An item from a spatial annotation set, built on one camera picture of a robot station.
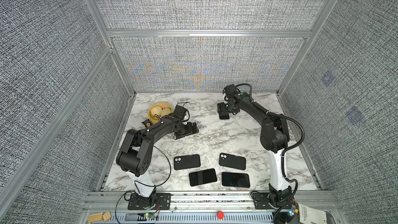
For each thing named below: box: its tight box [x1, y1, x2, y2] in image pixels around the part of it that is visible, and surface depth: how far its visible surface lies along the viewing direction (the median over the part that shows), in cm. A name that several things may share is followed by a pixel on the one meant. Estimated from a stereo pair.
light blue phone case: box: [217, 102, 231, 121], surface depth 92 cm
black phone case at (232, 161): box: [218, 152, 247, 171], surface depth 88 cm
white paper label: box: [298, 203, 328, 224], surface depth 70 cm
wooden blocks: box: [87, 211, 112, 223], surface depth 70 cm
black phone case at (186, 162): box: [173, 154, 201, 171], surface depth 88 cm
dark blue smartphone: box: [217, 102, 230, 120], surface depth 92 cm
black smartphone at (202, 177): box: [188, 168, 218, 187], surface depth 82 cm
